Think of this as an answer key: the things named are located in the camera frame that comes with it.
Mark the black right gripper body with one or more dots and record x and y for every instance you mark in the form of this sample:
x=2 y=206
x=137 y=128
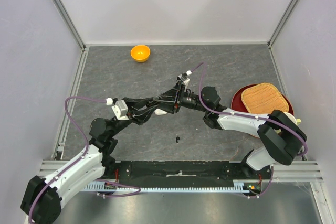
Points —
x=186 y=99

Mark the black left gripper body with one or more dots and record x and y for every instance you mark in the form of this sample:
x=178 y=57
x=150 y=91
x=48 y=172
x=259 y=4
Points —
x=131 y=113

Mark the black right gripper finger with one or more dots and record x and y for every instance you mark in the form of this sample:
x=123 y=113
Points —
x=170 y=95
x=169 y=107

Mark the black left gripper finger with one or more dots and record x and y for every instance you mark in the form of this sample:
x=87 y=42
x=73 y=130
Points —
x=141 y=104
x=142 y=116

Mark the white earbud charging case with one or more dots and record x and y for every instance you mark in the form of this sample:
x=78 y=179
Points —
x=160 y=112

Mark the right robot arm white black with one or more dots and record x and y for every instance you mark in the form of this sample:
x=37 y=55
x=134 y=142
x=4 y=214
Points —
x=282 y=139

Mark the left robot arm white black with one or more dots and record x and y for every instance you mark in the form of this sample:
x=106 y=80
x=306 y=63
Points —
x=45 y=197

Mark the orange plastic bowl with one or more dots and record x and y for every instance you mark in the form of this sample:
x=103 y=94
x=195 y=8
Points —
x=140 y=53

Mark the red lacquer round tray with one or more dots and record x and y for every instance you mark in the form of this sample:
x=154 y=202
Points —
x=238 y=105

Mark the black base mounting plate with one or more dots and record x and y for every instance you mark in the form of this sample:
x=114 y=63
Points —
x=183 y=173

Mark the woven bamboo tray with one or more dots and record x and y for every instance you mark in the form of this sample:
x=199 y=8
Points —
x=263 y=99

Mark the pale yellow cup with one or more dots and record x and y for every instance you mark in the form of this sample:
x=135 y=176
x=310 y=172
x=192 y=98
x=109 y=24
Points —
x=291 y=117

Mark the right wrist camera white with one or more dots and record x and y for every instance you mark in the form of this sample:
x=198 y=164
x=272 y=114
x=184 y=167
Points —
x=184 y=79

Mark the slotted cable duct rail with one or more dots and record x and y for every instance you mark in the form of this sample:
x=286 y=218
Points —
x=236 y=187

